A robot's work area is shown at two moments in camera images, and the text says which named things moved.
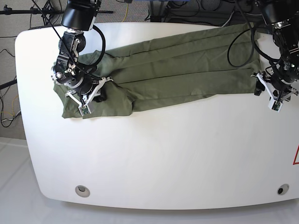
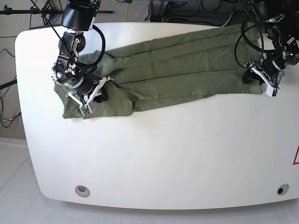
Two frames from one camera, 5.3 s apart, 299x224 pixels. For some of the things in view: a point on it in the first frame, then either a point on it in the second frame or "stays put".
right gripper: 274,93 -> 249,76
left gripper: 93,94 stays put
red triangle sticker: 297,163 stays put
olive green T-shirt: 165,70 stays put
